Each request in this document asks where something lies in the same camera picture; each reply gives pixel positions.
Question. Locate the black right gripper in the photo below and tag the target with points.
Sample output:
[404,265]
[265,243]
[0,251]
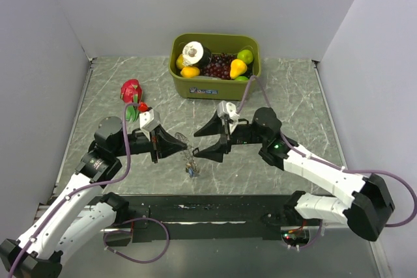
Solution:
[216,151]

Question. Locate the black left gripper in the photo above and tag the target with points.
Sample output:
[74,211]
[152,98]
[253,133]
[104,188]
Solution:
[163,143]

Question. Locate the large silver toothed keyring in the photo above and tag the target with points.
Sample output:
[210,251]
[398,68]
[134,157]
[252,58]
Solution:
[187,154]

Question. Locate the blue tag key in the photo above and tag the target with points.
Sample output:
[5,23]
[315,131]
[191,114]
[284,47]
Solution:
[191,172]

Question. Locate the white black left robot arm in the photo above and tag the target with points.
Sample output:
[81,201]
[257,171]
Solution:
[42,250]

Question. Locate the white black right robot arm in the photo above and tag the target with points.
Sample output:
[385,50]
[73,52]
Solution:
[363,203]

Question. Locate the olive green plastic bin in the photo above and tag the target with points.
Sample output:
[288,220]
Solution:
[208,87]

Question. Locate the red dragon fruit toy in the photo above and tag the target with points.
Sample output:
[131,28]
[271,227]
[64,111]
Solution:
[131,92]

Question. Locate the green fruit toy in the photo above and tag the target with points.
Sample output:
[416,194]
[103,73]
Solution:
[241,78]

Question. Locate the orange yellow mango toy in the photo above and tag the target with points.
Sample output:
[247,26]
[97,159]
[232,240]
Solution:
[190,72]

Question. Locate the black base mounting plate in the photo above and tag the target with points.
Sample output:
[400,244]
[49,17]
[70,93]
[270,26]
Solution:
[200,217]

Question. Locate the dark red grape bunch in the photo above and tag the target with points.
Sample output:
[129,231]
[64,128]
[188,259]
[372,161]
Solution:
[219,66]

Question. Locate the yellow pear toy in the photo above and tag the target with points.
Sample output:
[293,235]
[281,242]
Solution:
[238,67]

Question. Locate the yellow lemon toy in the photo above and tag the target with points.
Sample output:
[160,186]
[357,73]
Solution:
[179,62]

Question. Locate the white black cylinder roll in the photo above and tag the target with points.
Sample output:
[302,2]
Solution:
[196,54]

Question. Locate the green lime toy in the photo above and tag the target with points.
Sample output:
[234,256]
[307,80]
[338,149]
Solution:
[246,56]

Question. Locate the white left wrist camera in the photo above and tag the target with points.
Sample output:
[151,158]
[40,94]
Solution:
[149,121]

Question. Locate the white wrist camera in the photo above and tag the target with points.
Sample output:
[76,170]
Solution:
[227,112]
[149,121]

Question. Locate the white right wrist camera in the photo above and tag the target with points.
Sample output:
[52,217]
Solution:
[227,112]

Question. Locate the aluminium rail frame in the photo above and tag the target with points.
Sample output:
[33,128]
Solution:
[85,211]

